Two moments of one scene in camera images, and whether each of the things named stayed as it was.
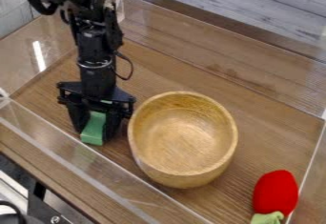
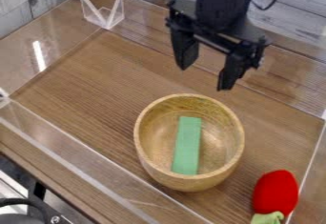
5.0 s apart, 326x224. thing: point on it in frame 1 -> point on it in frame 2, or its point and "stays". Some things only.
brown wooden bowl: [182, 139] stays
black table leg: [40, 190] stays
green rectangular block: [92, 131] -> [186, 148]
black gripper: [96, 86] -> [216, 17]
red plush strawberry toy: [275, 196] stays
